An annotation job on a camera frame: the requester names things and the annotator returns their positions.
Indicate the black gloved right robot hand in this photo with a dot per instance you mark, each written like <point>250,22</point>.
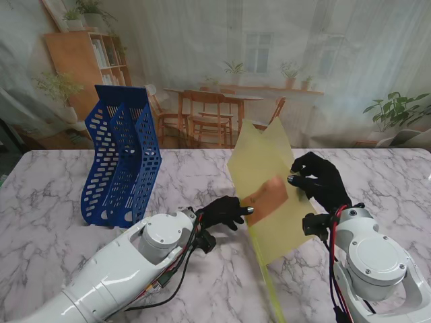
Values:
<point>326,185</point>

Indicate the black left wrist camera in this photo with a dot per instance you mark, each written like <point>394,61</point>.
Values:
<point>207,242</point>

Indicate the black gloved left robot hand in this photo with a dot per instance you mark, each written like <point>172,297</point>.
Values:
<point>222,212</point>

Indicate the yellow-green translucent file folder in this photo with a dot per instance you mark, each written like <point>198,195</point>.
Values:
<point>259,158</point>

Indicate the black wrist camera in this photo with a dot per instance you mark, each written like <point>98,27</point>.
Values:
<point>314,224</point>
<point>207,242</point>

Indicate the pink paper receipt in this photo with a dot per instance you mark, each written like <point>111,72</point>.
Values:
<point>269,198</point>

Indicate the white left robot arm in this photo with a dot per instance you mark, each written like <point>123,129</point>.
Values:
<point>118,276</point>

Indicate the blue perforated file rack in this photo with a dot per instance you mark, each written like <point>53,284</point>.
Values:
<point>114,168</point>

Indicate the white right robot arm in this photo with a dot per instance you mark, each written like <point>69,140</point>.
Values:
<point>377,269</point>

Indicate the printed room scene backdrop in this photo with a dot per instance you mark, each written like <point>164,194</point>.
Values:
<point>202,40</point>

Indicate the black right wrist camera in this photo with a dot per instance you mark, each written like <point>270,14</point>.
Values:
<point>314,224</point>

